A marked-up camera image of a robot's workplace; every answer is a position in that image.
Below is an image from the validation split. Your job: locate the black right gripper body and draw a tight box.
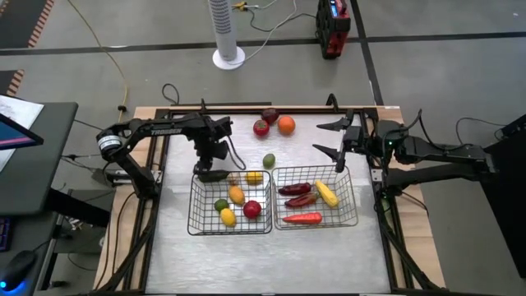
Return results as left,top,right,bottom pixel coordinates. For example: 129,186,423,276
343,109,377,160

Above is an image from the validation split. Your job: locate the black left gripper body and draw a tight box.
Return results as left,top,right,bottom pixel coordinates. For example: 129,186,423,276
193,133,213,165

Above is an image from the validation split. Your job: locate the yellow corn cob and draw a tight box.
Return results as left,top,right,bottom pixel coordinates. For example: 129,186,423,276
314,179,340,209

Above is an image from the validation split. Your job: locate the yellow orange mango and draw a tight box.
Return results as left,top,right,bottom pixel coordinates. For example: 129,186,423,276
228,185,247,206

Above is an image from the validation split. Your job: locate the dark red chili pepper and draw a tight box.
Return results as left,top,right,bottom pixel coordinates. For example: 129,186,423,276
278,182,312,197

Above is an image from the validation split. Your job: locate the red brown pepper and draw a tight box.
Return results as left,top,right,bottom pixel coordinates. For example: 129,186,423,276
284,191,321,209

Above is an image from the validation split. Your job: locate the red apple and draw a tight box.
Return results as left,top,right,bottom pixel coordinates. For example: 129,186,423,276
242,200,263,220

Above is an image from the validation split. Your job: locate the orange carrot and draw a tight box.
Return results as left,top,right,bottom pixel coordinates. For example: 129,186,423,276
282,211,324,225

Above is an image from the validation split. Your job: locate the dark red round produce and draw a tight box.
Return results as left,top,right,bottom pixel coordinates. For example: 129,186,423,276
261,107,281,126

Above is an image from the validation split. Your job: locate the red tomato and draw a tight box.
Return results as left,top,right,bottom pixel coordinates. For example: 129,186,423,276
252,118,271,138

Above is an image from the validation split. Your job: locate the red black power unit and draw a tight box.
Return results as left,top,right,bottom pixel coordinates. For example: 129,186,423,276
315,0,352,60

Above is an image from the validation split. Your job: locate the white tower fan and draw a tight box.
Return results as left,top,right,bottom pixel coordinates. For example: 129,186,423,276
207,0,247,71

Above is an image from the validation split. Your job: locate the black equipment cart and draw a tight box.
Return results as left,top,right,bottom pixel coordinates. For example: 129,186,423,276
480,113,526,281

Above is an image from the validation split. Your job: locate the black side desk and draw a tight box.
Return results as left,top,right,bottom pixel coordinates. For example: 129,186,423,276
0,101,79,218

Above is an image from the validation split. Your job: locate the white paper sheet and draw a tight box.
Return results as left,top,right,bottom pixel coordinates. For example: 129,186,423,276
0,95,44,173

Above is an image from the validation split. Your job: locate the tilted display screen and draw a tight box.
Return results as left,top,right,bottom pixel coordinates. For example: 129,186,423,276
0,113,44,151

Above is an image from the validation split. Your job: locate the black keyboard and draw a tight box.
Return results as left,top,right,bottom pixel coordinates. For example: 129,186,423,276
0,216,13,253

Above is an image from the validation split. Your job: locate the black computer mouse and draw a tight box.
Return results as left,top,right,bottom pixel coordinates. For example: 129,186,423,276
0,249,38,291

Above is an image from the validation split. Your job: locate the black mat striped edge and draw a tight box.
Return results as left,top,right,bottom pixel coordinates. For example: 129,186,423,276
0,0,56,50

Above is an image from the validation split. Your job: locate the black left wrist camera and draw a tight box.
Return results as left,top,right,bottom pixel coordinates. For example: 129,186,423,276
210,139,230,161

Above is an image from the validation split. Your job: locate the black aluminium table frame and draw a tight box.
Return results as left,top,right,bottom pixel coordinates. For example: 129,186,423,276
92,102,447,296

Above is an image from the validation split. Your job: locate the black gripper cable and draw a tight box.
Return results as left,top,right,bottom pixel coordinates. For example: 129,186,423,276
224,135,247,172

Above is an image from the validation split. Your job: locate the black looped cable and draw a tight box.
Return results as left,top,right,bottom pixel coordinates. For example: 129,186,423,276
161,83,181,106

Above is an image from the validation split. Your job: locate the black wire basket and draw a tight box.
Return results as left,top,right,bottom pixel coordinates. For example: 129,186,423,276
187,169,274,237

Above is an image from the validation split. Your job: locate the grey wire basket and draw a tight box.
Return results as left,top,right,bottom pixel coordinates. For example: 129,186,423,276
270,164,359,231

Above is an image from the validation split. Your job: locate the white floor cable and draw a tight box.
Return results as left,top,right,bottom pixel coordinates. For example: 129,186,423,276
228,0,299,67

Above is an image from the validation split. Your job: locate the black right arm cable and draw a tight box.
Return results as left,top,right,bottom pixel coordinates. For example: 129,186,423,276
454,117,509,146

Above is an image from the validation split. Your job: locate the yellow floor cable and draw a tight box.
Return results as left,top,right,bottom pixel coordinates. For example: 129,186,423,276
67,0,129,112

